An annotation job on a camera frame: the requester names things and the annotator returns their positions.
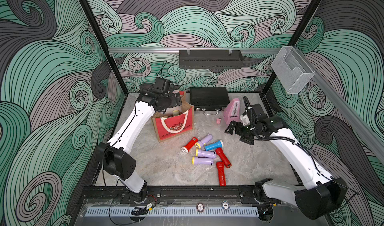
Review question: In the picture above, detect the red canvas tote bag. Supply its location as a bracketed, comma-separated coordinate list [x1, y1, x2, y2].
[151, 91, 194, 142]

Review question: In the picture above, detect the black wall-mounted shelf tray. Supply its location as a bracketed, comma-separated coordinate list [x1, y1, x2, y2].
[179, 50, 244, 69]

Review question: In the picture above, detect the black hard carry case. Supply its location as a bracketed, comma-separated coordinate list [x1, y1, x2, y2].
[190, 87, 230, 111]

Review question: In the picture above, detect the aluminium rail right wall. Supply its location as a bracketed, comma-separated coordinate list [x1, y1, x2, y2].
[296, 50, 384, 161]

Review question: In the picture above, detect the blue flashlight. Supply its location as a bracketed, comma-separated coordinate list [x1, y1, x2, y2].
[205, 140, 223, 151]

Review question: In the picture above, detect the red flashlight white head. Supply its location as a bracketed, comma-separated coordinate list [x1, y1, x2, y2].
[181, 137, 198, 154]

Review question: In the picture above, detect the white slotted cable duct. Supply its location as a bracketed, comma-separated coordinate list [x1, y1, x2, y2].
[84, 207, 259, 217]

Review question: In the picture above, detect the aluminium rail wall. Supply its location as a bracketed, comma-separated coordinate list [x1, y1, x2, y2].
[296, 50, 384, 161]
[108, 47, 280, 54]

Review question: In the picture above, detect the purple flashlight lower row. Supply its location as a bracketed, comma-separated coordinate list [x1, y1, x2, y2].
[192, 157, 214, 166]

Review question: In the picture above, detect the purple flashlight centre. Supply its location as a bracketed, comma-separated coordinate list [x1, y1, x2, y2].
[195, 134, 213, 149]

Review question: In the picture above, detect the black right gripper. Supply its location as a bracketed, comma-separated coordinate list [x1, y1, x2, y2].
[224, 119, 257, 143]

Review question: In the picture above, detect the purple flashlight row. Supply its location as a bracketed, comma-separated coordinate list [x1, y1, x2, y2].
[195, 149, 216, 159]
[192, 157, 214, 166]

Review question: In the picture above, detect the purple flashlight middle row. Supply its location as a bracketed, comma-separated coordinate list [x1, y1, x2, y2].
[195, 149, 216, 159]

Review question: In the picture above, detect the clear plastic wall bin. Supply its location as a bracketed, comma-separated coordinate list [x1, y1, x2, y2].
[271, 46, 315, 95]

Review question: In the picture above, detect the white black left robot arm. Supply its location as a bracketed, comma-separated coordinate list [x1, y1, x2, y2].
[97, 77, 182, 198]

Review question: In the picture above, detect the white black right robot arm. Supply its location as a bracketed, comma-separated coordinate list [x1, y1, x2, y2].
[225, 97, 349, 220]

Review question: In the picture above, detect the black front mounting rail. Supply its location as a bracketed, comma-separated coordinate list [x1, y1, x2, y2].
[81, 185, 264, 202]

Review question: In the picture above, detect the aluminium rail back wall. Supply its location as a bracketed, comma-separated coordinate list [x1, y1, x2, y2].
[108, 47, 280, 54]

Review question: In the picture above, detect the pink metronome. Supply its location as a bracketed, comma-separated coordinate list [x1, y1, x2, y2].
[223, 98, 240, 125]

